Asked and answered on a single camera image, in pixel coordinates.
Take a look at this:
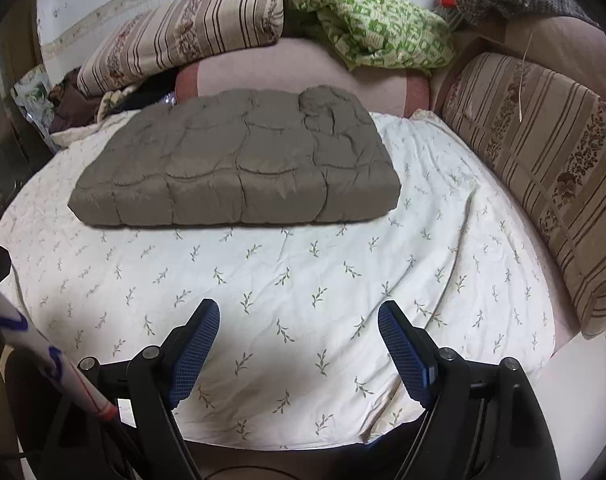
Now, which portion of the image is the floral plastic bag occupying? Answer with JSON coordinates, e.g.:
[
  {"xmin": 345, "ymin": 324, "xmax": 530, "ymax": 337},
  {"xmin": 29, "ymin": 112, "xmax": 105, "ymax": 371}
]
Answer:
[{"xmin": 10, "ymin": 64, "xmax": 58, "ymax": 137}]

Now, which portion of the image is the taupe quilted hooded jacket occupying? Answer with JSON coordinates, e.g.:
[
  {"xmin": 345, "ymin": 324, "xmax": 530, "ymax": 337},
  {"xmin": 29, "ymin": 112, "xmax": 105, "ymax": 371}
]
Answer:
[{"xmin": 67, "ymin": 85, "xmax": 403, "ymax": 229}]

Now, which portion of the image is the pink bolster cushion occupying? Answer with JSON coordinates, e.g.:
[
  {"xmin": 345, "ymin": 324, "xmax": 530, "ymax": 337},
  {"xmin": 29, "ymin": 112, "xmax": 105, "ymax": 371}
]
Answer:
[{"xmin": 175, "ymin": 37, "xmax": 432, "ymax": 119}]

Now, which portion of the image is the brown upholstered sofa back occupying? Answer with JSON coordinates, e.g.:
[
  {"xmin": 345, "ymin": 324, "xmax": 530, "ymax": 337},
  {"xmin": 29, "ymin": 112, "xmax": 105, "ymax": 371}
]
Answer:
[{"xmin": 453, "ymin": 15, "xmax": 606, "ymax": 108}]

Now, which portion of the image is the green patterned blanket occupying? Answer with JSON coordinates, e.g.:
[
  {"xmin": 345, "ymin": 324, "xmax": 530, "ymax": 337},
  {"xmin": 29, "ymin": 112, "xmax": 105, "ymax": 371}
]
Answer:
[{"xmin": 275, "ymin": 0, "xmax": 455, "ymax": 72}]

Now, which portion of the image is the white leaf-print bedsheet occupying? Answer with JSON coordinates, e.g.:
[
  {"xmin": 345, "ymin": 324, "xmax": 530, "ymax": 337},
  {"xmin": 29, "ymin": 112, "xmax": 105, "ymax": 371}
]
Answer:
[{"xmin": 0, "ymin": 106, "xmax": 557, "ymax": 452}]

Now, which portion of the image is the striped floral pillow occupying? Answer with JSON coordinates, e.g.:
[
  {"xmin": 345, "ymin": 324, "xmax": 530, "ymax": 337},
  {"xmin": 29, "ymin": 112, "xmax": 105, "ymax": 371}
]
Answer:
[{"xmin": 76, "ymin": 0, "xmax": 285, "ymax": 97}]

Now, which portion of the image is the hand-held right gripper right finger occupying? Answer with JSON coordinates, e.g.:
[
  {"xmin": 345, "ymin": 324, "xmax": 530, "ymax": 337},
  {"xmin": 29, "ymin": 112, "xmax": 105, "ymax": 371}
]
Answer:
[{"xmin": 377, "ymin": 301, "xmax": 556, "ymax": 480}]

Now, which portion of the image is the brown cloth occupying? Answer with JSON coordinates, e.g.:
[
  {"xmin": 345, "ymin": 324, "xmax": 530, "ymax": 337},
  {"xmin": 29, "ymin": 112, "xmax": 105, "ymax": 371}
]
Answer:
[{"xmin": 50, "ymin": 66, "xmax": 103, "ymax": 134}]

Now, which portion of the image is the cream cloth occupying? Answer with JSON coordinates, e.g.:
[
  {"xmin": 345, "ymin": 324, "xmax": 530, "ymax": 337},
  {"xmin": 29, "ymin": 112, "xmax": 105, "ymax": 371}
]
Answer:
[{"xmin": 97, "ymin": 85, "xmax": 140, "ymax": 123}]

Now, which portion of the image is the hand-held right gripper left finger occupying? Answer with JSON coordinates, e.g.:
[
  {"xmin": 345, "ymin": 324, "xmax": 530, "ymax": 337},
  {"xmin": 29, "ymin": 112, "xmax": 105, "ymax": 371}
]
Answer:
[{"xmin": 43, "ymin": 298, "xmax": 220, "ymax": 480}]

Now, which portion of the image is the striped floral sofa cushion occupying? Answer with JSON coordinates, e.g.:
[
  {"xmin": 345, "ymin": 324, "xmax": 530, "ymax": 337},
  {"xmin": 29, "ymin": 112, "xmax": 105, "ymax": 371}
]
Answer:
[{"xmin": 440, "ymin": 52, "xmax": 606, "ymax": 339}]

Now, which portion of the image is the thin beige string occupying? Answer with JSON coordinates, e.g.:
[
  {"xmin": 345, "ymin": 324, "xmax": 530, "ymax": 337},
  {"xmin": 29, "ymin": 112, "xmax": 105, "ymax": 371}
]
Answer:
[{"xmin": 516, "ymin": 30, "xmax": 534, "ymax": 122}]

